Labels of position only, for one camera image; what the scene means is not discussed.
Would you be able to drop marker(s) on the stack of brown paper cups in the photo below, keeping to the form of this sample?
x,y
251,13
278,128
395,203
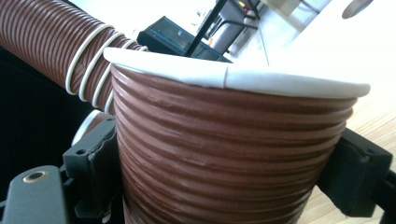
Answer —
x,y
37,31

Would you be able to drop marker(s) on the single brown ribbed paper cup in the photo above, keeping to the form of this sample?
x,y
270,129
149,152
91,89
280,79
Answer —
x,y
218,140

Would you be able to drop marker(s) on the dark glass-fronted box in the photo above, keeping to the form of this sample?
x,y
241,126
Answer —
x,y
165,37

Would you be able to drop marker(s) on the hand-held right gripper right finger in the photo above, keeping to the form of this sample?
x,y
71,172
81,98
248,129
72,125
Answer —
x,y
355,174

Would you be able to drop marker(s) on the grey round object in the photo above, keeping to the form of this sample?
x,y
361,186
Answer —
x,y
356,7

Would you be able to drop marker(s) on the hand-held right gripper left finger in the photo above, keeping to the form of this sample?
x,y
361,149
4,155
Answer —
x,y
93,168

